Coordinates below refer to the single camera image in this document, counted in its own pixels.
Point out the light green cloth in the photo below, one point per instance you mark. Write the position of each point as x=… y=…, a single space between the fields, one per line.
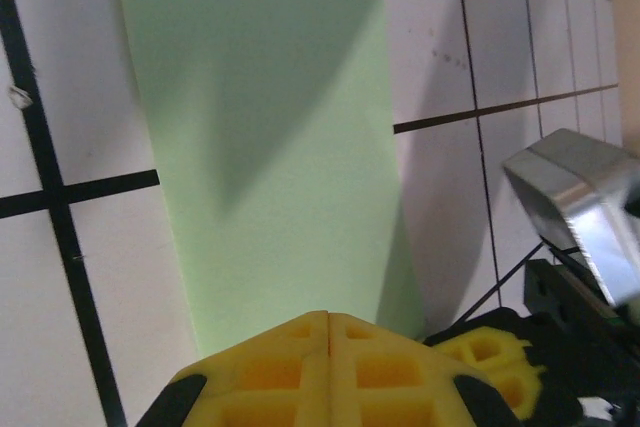
x=260 y=147

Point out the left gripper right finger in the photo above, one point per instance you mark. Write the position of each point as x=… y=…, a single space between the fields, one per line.
x=400 y=377

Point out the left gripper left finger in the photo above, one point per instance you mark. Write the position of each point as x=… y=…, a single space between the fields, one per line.
x=260 y=377

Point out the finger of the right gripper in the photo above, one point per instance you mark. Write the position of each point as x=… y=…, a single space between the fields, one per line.
x=517 y=392
x=470 y=347

